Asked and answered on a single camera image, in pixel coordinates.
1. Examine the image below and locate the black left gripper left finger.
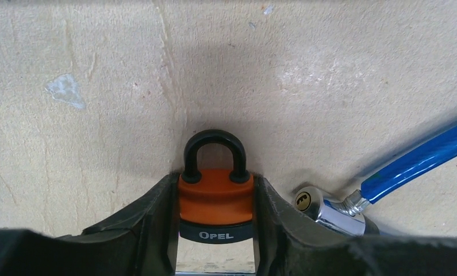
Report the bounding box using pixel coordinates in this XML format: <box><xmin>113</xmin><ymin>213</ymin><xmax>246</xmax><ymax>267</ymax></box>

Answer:
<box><xmin>0</xmin><ymin>173</ymin><xmax>179</xmax><ymax>275</ymax></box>

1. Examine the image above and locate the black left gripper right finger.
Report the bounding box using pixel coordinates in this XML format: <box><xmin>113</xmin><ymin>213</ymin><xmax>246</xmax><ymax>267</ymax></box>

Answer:
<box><xmin>253</xmin><ymin>176</ymin><xmax>457</xmax><ymax>275</ymax></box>

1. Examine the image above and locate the orange black padlock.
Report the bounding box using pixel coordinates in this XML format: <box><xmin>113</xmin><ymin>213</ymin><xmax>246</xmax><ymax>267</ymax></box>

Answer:
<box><xmin>178</xmin><ymin>129</ymin><xmax>254</xmax><ymax>244</ymax></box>

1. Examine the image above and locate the large chrome open-end wrench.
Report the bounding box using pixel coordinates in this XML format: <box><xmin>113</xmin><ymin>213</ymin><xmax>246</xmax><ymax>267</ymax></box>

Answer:
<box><xmin>174</xmin><ymin>271</ymin><xmax>256</xmax><ymax>276</ymax></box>

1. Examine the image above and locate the blue cable lock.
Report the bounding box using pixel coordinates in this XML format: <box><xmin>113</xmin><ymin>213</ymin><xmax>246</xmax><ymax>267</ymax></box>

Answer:
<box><xmin>293</xmin><ymin>124</ymin><xmax>457</xmax><ymax>236</ymax></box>

